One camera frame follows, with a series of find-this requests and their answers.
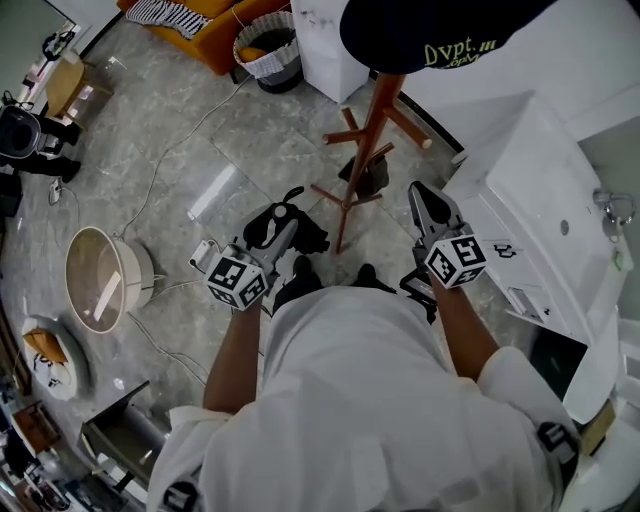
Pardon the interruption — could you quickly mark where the person's left forearm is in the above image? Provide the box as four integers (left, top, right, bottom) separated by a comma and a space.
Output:
201, 298, 265, 416

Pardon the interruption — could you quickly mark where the orange pillow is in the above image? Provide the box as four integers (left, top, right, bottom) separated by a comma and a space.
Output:
21, 328, 69, 365

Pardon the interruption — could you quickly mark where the light wooden side table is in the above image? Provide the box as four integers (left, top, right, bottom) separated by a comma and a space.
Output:
43, 53, 115, 132

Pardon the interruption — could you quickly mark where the woven laundry basket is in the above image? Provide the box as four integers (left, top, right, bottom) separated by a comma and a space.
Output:
232, 11, 304, 95

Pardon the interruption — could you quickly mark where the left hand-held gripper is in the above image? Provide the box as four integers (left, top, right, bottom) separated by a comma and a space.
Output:
206, 186, 306, 312

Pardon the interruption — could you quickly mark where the checkered cloth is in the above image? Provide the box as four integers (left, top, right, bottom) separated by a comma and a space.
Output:
243, 43, 297, 81

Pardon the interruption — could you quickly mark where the round glass top table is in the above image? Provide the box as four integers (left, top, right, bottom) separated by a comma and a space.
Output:
64, 225, 157, 334

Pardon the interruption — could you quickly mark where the chrome faucet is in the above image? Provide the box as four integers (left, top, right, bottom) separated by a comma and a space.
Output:
592, 187, 637, 227

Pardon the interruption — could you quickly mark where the black chair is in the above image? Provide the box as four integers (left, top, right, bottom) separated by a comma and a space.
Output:
0, 103, 83, 184

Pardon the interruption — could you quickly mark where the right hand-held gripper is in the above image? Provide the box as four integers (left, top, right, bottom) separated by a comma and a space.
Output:
407, 181, 489, 291

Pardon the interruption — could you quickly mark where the person's white shirt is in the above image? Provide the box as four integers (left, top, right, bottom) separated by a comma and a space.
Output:
146, 286, 582, 512

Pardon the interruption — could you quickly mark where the orange sofa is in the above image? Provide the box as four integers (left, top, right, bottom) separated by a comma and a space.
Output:
116, 0, 292, 77

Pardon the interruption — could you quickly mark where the black white striped cloth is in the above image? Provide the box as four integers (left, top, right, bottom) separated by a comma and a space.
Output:
125, 0, 212, 41

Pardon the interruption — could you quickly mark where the grey square table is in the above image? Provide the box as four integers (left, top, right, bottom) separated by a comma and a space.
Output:
80, 379, 170, 495

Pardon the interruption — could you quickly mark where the person's black left shoe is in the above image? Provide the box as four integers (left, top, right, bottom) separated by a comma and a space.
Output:
291, 254, 317, 282

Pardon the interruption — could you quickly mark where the long white floor cable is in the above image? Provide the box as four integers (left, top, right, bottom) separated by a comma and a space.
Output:
113, 74, 252, 242

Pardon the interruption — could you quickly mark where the white power strip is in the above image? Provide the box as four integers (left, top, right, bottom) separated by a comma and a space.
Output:
188, 240, 222, 275

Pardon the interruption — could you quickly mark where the white washbasin counter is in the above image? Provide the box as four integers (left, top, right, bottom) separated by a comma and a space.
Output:
442, 89, 639, 426

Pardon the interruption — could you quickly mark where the brown wooden coat stand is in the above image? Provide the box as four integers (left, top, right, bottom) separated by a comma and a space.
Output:
309, 71, 434, 255

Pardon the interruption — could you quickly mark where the round white floor cushion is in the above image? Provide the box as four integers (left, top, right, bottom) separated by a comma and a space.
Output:
18, 313, 92, 402

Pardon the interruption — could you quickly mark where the white square pillar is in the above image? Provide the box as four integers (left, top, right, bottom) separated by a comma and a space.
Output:
289, 0, 385, 105

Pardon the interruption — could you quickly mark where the black flat panel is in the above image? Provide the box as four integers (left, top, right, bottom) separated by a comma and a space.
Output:
528, 328, 590, 402

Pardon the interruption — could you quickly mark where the navy cap with yellow print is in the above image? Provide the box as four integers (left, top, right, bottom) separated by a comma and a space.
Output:
339, 0, 560, 76

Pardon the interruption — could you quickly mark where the person's right forearm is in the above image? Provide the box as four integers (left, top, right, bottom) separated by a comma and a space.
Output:
428, 275, 502, 385

